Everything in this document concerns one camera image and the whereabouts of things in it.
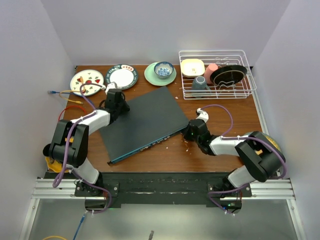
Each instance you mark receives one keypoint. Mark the pink cup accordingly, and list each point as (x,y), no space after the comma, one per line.
(212,67)

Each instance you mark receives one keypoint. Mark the grey plate with yellow mat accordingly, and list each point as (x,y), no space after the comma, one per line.
(273,142)

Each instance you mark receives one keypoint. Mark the cream square plate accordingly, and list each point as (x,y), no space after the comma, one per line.
(192,67)

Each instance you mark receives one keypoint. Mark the light green plate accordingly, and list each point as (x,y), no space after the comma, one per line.
(153,79)

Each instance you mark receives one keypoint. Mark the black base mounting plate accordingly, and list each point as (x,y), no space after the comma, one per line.
(171,188)

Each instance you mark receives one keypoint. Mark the white strawberry pattern plate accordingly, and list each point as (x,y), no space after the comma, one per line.
(93,80)

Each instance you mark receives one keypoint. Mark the black round plate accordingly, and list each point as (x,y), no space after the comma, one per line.
(229,75)

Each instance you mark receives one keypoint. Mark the yellow scalloped plate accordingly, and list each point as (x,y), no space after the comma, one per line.
(53,165)

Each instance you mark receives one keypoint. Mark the black cup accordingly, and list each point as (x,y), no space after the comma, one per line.
(46,150)

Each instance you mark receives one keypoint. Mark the black network switch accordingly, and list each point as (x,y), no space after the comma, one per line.
(152,118)

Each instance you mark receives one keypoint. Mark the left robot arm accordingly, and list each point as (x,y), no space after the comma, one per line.
(69,145)

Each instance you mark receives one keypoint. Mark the aluminium frame rail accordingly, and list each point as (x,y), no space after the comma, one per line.
(271,213)

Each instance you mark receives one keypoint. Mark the white wire dish rack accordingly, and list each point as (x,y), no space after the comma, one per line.
(222,58)

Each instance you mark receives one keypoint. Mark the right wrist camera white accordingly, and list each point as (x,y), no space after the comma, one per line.
(202,115)

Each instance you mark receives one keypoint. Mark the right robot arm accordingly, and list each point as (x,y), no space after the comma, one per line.
(261,159)

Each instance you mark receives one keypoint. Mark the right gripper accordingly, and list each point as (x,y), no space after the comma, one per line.
(185,133)

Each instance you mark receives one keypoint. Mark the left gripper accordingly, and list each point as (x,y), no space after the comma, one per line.
(126,108)

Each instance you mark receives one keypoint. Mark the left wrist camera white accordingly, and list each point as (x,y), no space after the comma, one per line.
(110,86)

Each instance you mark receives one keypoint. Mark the white plate dark green rim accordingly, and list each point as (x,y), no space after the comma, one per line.
(125,76)

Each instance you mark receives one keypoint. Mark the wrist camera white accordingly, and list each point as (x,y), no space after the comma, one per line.
(110,86)
(202,115)

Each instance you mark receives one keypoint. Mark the blue white patterned bowl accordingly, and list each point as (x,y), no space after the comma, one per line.
(163,69)

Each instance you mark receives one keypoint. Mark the grey mug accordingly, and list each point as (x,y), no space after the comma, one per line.
(199,84)

